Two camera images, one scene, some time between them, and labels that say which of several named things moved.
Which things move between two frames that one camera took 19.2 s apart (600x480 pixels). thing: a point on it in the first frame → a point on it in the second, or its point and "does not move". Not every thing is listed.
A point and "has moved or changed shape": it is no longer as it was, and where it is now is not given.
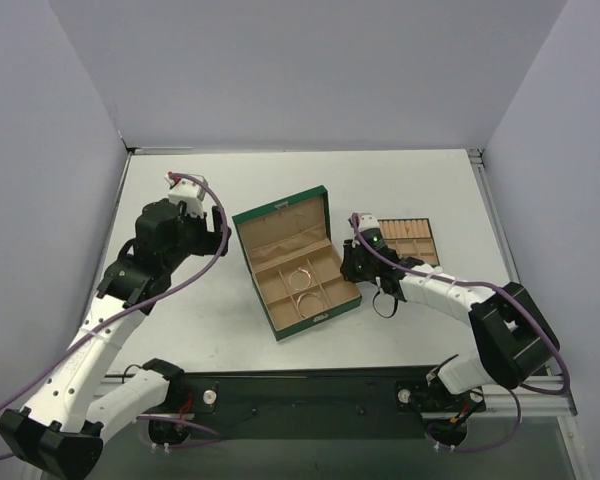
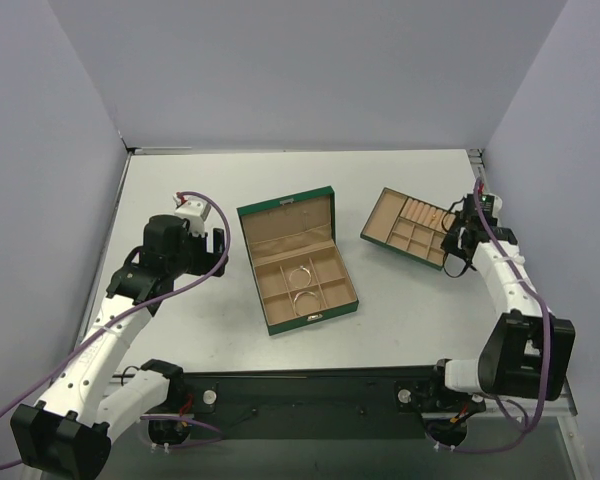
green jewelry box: [297, 272] does not move
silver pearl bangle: [309, 275] does not move
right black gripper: [355, 265] → [460, 240]
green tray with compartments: [411, 237] has moved or changed shape
